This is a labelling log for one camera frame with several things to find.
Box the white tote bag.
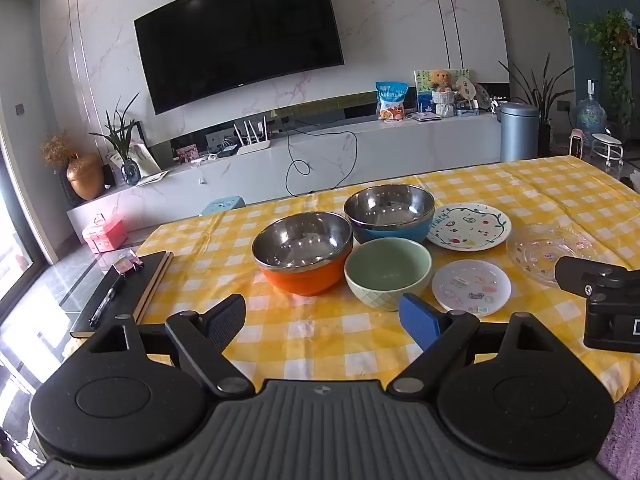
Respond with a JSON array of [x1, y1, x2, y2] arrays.
[[127, 142, 163, 178]]

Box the white round stool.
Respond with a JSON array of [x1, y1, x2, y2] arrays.
[[591, 132, 623, 168]]

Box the green painting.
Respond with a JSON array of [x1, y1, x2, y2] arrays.
[[414, 68, 473, 111]]

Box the orange steel bowl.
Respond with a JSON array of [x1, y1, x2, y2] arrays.
[[251, 211, 355, 297]]

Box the clear glass plate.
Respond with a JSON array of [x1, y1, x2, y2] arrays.
[[506, 224, 601, 288]]

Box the black television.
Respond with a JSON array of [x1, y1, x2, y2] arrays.
[[134, 0, 346, 116]]

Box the blue steel bowl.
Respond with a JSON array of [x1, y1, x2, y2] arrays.
[[344, 184, 436, 245]]

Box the small pink clip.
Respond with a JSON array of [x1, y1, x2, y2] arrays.
[[114, 254, 145, 276]]

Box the purple fluffy blanket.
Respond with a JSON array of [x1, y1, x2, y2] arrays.
[[595, 395, 640, 480]]

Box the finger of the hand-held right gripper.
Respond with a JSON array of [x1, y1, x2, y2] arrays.
[[555, 256, 640, 306]]

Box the long-leaf potted plant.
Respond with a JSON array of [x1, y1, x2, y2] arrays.
[[499, 57, 576, 158]]

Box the copper vase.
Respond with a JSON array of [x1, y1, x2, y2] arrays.
[[66, 152, 106, 201]]

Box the green plant in blue vase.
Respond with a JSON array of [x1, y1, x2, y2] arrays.
[[90, 92, 142, 187]]

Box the yellow checkered tablecloth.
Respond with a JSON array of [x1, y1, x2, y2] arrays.
[[75, 155, 640, 401]]

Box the white marble tv cabinet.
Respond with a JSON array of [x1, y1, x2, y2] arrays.
[[66, 110, 501, 231]]

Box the dried flowers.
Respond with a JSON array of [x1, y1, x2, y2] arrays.
[[40, 132, 78, 166]]

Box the white router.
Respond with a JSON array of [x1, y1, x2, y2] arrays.
[[232, 116, 272, 156]]

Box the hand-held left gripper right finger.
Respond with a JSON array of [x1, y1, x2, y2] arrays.
[[387, 292, 568, 396]]

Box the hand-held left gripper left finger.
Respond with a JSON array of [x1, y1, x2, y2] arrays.
[[75, 294, 256, 397]]

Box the black pen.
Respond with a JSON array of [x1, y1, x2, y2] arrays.
[[89, 275, 126, 325]]

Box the grey trash can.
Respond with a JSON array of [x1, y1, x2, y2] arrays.
[[499, 102, 540, 163]]

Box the blue water bottle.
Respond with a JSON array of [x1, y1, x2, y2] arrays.
[[575, 80, 608, 141]]

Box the black notebook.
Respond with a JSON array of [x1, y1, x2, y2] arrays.
[[69, 251, 175, 339]]

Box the blue snack bag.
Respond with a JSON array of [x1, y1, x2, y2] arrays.
[[376, 81, 410, 122]]

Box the pink box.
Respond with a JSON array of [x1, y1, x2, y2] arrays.
[[82, 213, 128, 254]]

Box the large white patterned plate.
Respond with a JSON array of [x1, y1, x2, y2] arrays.
[[426, 202, 512, 252]]

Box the small white sticker plate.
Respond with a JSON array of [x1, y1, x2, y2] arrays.
[[431, 259, 512, 317]]

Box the green ceramic bowl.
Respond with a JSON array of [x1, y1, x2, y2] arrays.
[[343, 238, 433, 313]]

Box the hanging green vine plant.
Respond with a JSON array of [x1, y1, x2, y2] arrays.
[[570, 10, 638, 126]]

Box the black cable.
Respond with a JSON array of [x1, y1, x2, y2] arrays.
[[286, 130, 358, 196]]

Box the small green stool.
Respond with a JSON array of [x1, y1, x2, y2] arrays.
[[200, 196, 244, 217]]

